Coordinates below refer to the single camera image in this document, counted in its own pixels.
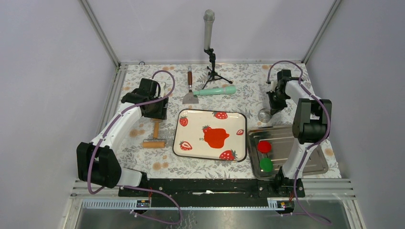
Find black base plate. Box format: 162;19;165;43
118;178;293;208

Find purple cable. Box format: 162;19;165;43
87;70;184;226
266;61;333;227

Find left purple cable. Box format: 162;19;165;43
87;70;184;226

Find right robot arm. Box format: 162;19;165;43
267;77;331;179

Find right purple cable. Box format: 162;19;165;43
266;61;333;227

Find black tripod mic stand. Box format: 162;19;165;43
202;48;233;89

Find wooden handled metal scraper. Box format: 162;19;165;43
182;65;199;104

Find small round metal cup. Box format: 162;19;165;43
257;108;272;123

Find green dough disc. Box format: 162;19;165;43
259;158;273;173

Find strawberry print white tray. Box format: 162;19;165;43
172;109;247;162

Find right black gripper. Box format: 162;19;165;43
266;90;288;115

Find wooden dough roller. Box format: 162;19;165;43
142;119;166;149

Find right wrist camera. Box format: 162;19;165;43
270;69;299;91

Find red dough disc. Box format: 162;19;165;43
256;141;272;154

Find orange dough piece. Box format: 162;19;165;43
204;128;230;149

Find floral pattern table mat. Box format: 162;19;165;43
100;63;342;180

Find mint green rolling pin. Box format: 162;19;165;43
193;85;236;96

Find silver microphone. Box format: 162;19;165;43
203;9;215;50

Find stainless steel tray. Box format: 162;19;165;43
247;125;329;180

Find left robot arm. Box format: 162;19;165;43
76;78;168;196

